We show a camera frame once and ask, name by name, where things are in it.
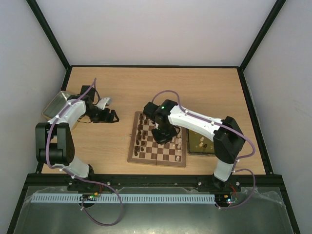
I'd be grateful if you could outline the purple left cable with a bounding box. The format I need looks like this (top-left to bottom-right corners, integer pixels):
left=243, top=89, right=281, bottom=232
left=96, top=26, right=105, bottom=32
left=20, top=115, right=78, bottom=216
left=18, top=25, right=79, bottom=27
left=45, top=78, right=124, bottom=227

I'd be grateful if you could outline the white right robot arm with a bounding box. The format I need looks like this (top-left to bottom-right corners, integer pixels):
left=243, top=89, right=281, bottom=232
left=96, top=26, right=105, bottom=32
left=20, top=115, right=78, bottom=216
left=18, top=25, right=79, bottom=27
left=143, top=99, right=246, bottom=191

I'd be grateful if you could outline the silver metal tray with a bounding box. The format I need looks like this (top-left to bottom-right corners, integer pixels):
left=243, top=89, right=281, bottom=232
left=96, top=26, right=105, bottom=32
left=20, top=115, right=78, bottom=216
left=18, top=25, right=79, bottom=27
left=42, top=91, right=72, bottom=120

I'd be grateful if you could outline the wooden chess board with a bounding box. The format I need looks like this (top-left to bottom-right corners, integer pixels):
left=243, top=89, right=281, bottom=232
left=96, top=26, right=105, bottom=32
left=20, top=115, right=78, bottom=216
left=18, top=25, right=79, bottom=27
left=127, top=111, right=187, bottom=168

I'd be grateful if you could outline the black frame rail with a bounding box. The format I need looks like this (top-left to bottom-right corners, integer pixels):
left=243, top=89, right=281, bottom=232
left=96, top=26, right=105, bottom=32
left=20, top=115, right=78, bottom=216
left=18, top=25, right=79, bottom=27
left=24, top=173, right=286, bottom=193

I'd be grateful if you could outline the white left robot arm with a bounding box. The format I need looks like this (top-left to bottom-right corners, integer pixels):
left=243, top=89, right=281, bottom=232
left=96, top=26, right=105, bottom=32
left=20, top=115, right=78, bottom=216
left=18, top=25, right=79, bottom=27
left=35, top=83, right=119, bottom=178

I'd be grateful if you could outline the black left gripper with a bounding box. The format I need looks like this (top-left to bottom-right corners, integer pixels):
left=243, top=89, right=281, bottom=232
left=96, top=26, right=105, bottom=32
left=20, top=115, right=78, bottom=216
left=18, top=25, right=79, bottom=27
left=84, top=105, right=119, bottom=123

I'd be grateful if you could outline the gold metal tin tray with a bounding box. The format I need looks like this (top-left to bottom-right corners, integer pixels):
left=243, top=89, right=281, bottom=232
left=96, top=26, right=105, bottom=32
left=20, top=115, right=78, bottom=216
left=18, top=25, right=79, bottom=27
left=187, top=130, right=215, bottom=157

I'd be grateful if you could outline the white slotted cable duct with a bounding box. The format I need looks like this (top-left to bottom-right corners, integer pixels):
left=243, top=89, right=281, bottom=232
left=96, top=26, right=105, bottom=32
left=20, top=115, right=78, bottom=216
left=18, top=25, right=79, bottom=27
left=31, top=193, right=215, bottom=204

